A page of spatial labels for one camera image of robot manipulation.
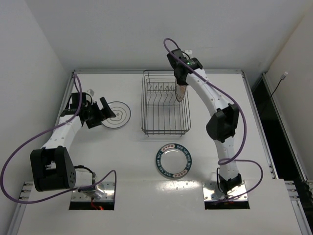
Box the white plate with teal rim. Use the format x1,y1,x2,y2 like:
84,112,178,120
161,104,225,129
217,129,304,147
155,143,192,179

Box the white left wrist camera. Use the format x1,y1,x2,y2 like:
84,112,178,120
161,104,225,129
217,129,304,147
86,89,94,97

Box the metal base plate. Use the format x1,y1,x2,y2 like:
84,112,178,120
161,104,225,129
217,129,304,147
202,181,248,202
71,182,115,202

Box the black cable with white plug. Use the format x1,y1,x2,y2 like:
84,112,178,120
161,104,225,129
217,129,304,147
268,71,289,98

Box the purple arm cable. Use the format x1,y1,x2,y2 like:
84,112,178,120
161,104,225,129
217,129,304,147
163,38,264,203
0,74,117,204

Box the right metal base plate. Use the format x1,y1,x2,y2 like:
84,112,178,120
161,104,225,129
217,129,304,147
202,181,248,202

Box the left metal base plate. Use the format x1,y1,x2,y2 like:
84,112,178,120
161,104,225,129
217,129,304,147
71,182,115,202

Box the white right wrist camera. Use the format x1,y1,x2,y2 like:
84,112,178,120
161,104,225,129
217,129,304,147
184,50,193,56

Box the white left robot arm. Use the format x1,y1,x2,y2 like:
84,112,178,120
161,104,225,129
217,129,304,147
30,92,116,192

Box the white plate with flower emblem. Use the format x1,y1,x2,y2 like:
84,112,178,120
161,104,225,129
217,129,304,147
102,101,132,129

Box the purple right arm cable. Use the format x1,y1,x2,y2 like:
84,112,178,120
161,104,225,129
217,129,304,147
163,38,264,203

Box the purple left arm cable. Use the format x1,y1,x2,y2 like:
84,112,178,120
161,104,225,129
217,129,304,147
0,74,117,204

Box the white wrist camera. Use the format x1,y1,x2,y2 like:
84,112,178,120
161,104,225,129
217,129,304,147
184,50,193,56
86,89,94,97

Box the grey wire dish rack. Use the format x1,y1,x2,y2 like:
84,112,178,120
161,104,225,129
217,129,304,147
140,70,191,137

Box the white plate with orange sunburst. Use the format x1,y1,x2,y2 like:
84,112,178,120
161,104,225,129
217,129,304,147
175,84,187,102

